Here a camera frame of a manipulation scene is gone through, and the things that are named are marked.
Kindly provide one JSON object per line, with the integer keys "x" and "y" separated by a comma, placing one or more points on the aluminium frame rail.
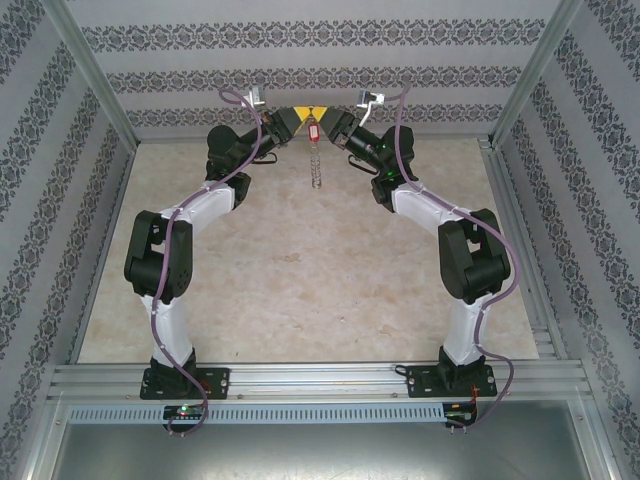
{"x": 102, "y": 250}
{"x": 502, "y": 175}

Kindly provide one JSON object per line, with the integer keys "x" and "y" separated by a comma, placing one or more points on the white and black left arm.
{"x": 177, "y": 330}

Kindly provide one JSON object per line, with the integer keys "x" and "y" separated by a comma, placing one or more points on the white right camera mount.
{"x": 366, "y": 114}

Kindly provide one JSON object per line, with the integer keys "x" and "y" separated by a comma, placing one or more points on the aluminium frame post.
{"x": 95, "y": 75}
{"x": 531, "y": 75}

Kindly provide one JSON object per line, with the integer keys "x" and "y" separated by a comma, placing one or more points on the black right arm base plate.
{"x": 417, "y": 382}

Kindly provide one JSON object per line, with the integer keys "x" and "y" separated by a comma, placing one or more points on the wide aluminium mounting beam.
{"x": 320, "y": 380}

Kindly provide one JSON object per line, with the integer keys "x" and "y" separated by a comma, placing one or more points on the grey sheet metal tray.
{"x": 320, "y": 455}

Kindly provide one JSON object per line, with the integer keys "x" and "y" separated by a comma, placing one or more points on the red key tag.
{"x": 313, "y": 132}

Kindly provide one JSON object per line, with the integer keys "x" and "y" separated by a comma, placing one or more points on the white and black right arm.
{"x": 462, "y": 330}

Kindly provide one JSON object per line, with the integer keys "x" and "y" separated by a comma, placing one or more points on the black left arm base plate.
{"x": 222, "y": 385}

